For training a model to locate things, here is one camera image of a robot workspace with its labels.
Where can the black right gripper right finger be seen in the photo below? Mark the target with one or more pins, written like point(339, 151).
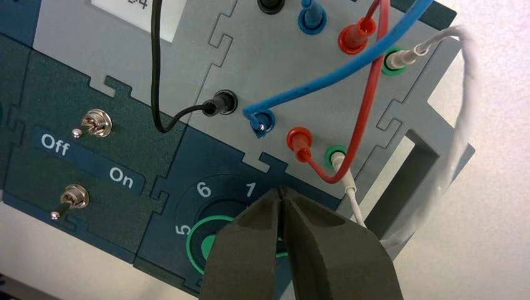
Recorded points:
point(335, 265)

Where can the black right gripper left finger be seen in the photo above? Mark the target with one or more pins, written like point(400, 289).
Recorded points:
point(244, 256)

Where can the dark green rotary knob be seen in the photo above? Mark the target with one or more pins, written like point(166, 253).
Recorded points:
point(196, 245)

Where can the grey and teal control box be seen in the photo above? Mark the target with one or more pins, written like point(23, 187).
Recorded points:
point(269, 62)

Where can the white paper label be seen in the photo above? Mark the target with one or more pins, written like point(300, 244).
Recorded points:
point(132, 16)

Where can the metal toggle switch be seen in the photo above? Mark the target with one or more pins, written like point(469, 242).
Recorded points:
point(75, 196)
point(97, 123)

